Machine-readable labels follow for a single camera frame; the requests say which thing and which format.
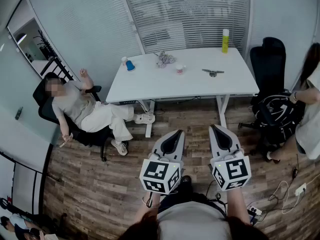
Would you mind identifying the black office chair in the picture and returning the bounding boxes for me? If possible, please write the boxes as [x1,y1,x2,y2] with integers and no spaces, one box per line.
[238,36,301,157]
[32,71,130,162]

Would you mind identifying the person's right forearm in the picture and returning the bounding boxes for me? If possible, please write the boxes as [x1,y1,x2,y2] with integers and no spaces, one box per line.
[226,186,251,225]

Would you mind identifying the thin wrist bracelet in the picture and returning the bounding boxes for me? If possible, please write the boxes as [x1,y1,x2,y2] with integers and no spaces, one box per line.
[142,191,161,209]

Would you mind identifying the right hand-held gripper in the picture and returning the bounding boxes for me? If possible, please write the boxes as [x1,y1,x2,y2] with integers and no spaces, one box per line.
[208,123,252,192]

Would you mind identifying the white power strip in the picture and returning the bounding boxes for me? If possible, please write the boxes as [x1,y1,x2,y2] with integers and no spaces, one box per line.
[294,182,307,197]
[246,205,263,219]

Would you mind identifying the person's legs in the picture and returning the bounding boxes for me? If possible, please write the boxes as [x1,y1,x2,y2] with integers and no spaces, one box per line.
[158,175,227,214]

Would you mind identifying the purple flower bouquet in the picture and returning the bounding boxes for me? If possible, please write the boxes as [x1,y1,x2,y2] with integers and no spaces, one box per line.
[156,50,178,69]

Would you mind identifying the blue paper cup stack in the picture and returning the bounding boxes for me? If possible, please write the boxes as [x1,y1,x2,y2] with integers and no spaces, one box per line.
[121,56,136,72]

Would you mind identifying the white cable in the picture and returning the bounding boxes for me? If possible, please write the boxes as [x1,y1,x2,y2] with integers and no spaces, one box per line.
[268,171,320,215]

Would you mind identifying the white table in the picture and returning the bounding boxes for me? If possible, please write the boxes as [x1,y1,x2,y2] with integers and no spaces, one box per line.
[105,47,260,139]

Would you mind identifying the yellow spray bottle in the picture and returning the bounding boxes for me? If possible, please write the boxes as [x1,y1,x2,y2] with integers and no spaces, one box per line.
[221,28,230,54]

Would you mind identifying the person's torso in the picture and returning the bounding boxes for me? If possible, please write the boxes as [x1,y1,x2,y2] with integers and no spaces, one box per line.
[157,201,232,240]

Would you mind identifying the black backpack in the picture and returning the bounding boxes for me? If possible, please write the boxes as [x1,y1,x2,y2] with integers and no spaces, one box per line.
[252,91,305,145]

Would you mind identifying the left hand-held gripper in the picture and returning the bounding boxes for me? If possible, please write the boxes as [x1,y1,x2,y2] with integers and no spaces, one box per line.
[138,129,186,196]

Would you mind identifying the person's left forearm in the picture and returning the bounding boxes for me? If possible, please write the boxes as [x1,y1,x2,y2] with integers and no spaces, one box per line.
[133,190,163,226]

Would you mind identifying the white window blinds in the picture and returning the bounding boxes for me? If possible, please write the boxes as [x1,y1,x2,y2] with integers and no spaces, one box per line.
[121,0,251,55]

